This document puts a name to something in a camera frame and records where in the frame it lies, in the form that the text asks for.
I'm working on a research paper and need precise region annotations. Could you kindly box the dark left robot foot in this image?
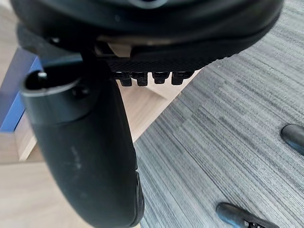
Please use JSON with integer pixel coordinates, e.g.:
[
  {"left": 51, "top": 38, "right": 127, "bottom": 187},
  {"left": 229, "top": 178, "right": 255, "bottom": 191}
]
[{"left": 280, "top": 123, "right": 304, "bottom": 151}]

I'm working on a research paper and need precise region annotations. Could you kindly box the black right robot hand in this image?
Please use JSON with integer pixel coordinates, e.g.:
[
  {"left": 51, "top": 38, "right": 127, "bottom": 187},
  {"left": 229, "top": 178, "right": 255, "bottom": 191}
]
[{"left": 9, "top": 0, "right": 285, "bottom": 228}]

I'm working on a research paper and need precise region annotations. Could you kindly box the blue folder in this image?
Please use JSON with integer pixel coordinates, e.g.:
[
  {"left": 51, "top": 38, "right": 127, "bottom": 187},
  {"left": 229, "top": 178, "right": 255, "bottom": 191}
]
[{"left": 0, "top": 48, "right": 45, "bottom": 133}]

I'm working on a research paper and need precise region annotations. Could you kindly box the dark robot foot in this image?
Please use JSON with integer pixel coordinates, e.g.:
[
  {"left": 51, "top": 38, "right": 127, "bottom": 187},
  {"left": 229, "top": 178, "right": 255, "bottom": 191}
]
[
  {"left": 215, "top": 202, "right": 281, "bottom": 228},
  {"left": 280, "top": 123, "right": 304, "bottom": 151}
]

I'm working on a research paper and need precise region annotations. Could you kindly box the dark right robot foot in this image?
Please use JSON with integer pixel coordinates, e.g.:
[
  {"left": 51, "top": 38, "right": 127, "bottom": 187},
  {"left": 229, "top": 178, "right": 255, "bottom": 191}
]
[{"left": 215, "top": 202, "right": 281, "bottom": 228}]

